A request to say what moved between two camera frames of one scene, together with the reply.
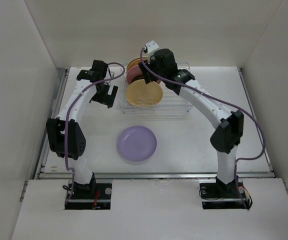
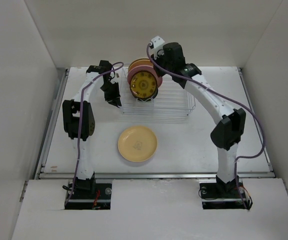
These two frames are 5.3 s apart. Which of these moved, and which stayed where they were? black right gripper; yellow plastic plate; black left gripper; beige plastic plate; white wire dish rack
Moved: black left gripper; black right gripper; yellow plastic plate
Stayed: beige plastic plate; white wire dish rack
